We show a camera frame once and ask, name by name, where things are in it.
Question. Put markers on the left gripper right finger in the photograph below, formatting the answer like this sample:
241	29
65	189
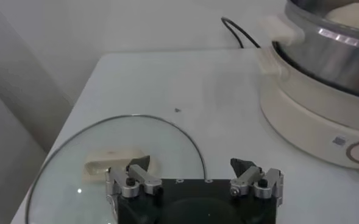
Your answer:
258	184

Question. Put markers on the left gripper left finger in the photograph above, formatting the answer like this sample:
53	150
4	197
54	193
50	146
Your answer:
136	182

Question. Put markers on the white steamed baozi bun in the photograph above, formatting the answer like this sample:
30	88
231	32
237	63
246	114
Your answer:
350	15

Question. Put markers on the cream electric cooker base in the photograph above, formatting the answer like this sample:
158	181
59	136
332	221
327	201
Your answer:
313	128

